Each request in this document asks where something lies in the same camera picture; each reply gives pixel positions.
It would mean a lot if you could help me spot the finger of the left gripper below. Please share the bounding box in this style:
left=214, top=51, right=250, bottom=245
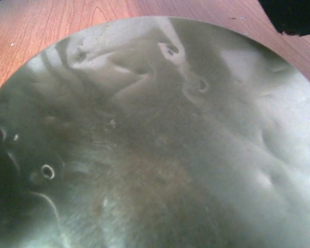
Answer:
left=258, top=0, right=310, bottom=36

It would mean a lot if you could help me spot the white jar lid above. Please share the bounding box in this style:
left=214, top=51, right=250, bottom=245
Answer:
left=0, top=17, right=310, bottom=247

